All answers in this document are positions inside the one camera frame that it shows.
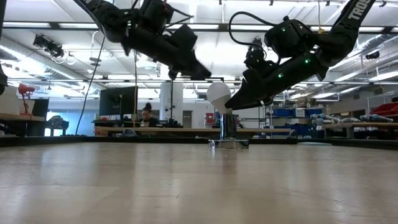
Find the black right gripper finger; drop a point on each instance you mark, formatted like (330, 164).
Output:
(245, 105)
(255, 87)

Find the chrome lamp socket base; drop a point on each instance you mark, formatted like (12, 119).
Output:
(228, 126)

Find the white lightbulb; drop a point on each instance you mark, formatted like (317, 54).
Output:
(217, 93)

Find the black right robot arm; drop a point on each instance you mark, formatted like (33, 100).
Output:
(348, 31)

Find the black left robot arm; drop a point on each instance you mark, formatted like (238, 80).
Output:
(109, 18)

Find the wooden workbench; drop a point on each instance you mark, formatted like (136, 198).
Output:
(357, 125)
(21, 118)
(264, 130)

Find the shelf with blue bins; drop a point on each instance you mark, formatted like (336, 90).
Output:
(283, 112)

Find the red storage bin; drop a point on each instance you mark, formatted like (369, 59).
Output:
(210, 118)

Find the hanging yellow tag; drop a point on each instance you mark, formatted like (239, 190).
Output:
(320, 30)

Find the person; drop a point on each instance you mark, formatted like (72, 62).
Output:
(148, 119)

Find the black monitor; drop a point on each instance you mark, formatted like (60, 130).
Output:
(118, 101)

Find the red desk lamp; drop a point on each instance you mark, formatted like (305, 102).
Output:
(25, 89)

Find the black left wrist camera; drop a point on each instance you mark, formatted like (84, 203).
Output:
(155, 14)

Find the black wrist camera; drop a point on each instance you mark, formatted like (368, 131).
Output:
(155, 14)
(289, 37)

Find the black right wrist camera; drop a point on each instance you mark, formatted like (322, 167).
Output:
(289, 37)

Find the black overhead camera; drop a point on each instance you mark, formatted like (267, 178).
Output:
(255, 51)

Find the small black ceiling camera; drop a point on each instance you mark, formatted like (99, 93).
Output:
(372, 55)

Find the black aluminium rig frame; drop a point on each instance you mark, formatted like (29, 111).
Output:
(93, 140)

